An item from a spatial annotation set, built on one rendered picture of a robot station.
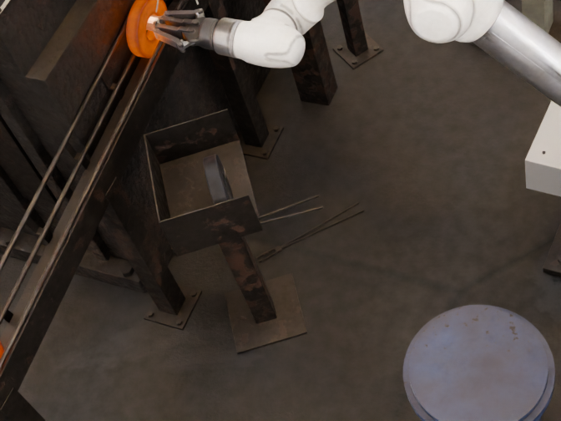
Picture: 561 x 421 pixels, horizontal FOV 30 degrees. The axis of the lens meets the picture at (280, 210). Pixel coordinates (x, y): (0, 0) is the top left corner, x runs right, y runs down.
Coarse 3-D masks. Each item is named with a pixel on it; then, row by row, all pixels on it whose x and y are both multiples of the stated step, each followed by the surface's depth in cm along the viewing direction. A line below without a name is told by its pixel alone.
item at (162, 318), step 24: (216, 0) 281; (240, 72) 303; (240, 96) 307; (240, 120) 318; (264, 120) 324; (240, 144) 329; (264, 144) 327; (120, 192) 257; (120, 216) 259; (120, 240) 269; (144, 240) 272; (144, 264) 276; (168, 288) 289; (192, 288) 302; (168, 312) 298; (24, 408) 238
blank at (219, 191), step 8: (208, 160) 230; (216, 160) 230; (208, 168) 228; (216, 168) 228; (208, 176) 227; (216, 176) 227; (224, 176) 237; (208, 184) 227; (216, 184) 227; (224, 184) 229; (216, 192) 227; (224, 192) 227; (216, 200) 227; (224, 200) 227
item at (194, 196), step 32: (192, 128) 243; (224, 128) 246; (160, 160) 250; (192, 160) 249; (224, 160) 248; (160, 192) 239; (192, 192) 245; (160, 224) 227; (192, 224) 229; (224, 224) 231; (256, 224) 234; (256, 288) 276; (288, 288) 294; (256, 320) 288; (288, 320) 288
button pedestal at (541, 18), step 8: (528, 0) 313; (536, 0) 312; (544, 0) 312; (552, 0) 322; (520, 8) 336; (528, 8) 316; (536, 8) 315; (544, 8) 314; (552, 8) 325; (528, 16) 319; (536, 16) 318; (544, 16) 317; (552, 16) 327; (560, 16) 331; (544, 24) 319; (552, 24) 330; (560, 24) 329; (552, 32) 328; (560, 32) 327; (560, 40) 325
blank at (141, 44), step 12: (144, 0) 254; (156, 0) 257; (132, 12) 253; (144, 12) 253; (156, 12) 258; (132, 24) 252; (144, 24) 255; (132, 36) 253; (144, 36) 256; (132, 48) 256; (144, 48) 257
